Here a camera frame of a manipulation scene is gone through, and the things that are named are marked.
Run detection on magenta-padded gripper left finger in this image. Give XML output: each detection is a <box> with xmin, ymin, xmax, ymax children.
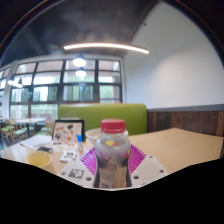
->
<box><xmin>57</xmin><ymin>148</ymin><xmax>98</xmax><ymax>189</ymax></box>

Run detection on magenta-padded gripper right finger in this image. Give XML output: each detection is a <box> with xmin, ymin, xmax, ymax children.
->
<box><xmin>128</xmin><ymin>143</ymin><xmax>170</xmax><ymax>189</ymax></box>

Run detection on clear red-capped drink bottle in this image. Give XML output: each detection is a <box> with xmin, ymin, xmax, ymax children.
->
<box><xmin>93</xmin><ymin>118</ymin><xmax>133</xmax><ymax>190</ymax></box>

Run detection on small blue-capped bottle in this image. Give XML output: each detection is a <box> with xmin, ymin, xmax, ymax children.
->
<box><xmin>76</xmin><ymin>134</ymin><xmax>84</xmax><ymax>154</ymax></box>

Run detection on small dark flat box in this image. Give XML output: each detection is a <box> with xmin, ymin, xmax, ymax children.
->
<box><xmin>37</xmin><ymin>146</ymin><xmax>54</xmax><ymax>154</ymax></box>

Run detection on white cup with yellow drink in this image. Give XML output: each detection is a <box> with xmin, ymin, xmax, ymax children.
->
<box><xmin>25</xmin><ymin>150</ymin><xmax>54</xmax><ymax>169</ymax></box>

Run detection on white bowl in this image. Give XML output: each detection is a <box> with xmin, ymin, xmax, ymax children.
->
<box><xmin>85</xmin><ymin>127</ymin><xmax>129</xmax><ymax>148</ymax></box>

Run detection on black tablet with stickers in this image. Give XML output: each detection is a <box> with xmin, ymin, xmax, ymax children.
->
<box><xmin>52</xmin><ymin>119</ymin><xmax>86</xmax><ymax>144</ymax></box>

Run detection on white paper sheet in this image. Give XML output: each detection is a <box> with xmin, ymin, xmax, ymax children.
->
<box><xmin>19</xmin><ymin>134</ymin><xmax>54</xmax><ymax>151</ymax></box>

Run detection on green upholstered bench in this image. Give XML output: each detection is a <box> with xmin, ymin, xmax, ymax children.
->
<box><xmin>57</xmin><ymin>103</ymin><xmax>148</xmax><ymax>136</ymax></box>

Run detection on light wooden dining table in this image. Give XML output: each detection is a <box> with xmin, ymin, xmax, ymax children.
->
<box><xmin>14</xmin><ymin>117</ymin><xmax>47</xmax><ymax>138</ymax></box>

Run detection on green-seated wooden chairs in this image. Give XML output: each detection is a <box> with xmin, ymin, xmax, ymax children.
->
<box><xmin>0</xmin><ymin>118</ymin><xmax>56</xmax><ymax>148</ymax></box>

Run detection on large dark-framed gridded window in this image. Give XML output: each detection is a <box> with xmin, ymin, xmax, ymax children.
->
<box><xmin>0</xmin><ymin>59</ymin><xmax>124</xmax><ymax>120</ymax></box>

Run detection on hanging pendant lamps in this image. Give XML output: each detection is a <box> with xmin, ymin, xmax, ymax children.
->
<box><xmin>7</xmin><ymin>55</ymin><xmax>88</xmax><ymax>89</ymax></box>

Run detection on long curved ceiling light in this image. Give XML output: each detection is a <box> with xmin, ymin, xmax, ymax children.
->
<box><xmin>62</xmin><ymin>42</ymin><xmax>150</xmax><ymax>55</ymax></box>

